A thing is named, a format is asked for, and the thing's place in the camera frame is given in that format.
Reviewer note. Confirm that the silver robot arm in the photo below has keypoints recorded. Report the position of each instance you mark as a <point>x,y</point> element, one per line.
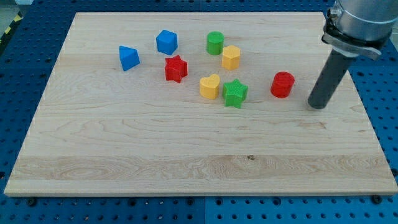
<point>360,27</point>

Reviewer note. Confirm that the yellow heart block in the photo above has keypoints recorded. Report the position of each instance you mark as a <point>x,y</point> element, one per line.
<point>209,86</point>

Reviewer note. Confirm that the light wooden board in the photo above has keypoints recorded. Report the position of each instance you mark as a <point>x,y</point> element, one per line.
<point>100,131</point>

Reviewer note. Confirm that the green star block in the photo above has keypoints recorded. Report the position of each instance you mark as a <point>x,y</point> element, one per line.
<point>234,93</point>

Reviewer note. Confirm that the red star block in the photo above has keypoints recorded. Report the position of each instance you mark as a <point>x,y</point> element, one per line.
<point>175,69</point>

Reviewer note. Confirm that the yellow hexagon block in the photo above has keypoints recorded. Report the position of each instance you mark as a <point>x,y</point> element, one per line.
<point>231,57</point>

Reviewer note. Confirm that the green cylinder block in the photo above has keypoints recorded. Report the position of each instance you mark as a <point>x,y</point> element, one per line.
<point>214,42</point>

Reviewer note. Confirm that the blue cube block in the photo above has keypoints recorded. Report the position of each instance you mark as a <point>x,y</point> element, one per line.
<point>167,42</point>

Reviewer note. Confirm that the blue triangular prism block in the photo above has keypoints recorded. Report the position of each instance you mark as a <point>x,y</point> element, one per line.
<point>128,57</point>

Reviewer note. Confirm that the red cylinder block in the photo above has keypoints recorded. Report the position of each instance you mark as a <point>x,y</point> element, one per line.
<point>282,84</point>

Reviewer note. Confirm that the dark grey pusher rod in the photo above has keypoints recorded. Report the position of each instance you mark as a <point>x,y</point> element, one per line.
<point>330,77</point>

